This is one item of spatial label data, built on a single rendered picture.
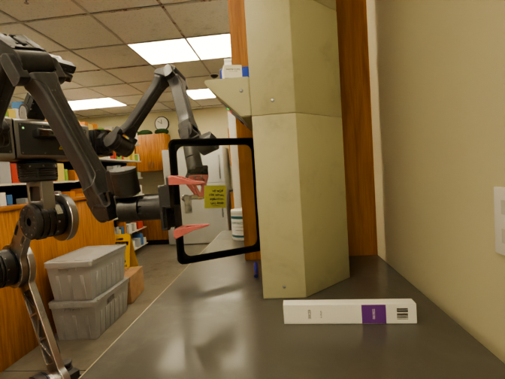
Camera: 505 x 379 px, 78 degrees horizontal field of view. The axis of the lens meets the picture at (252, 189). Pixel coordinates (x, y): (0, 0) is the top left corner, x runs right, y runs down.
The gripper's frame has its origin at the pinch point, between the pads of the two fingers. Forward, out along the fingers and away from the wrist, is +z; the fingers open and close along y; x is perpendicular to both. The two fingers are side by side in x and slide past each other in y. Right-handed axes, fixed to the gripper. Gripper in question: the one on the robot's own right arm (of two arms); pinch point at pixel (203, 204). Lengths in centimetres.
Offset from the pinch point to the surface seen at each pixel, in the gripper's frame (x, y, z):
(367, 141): 46, 14, 50
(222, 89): 9.1, 27.9, 5.2
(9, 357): 131, -111, -185
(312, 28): 15, 43, 29
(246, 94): 9.1, 26.0, 11.0
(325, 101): 18.0, 24.0, 31.8
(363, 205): 46, -9, 47
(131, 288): 237, -101, -145
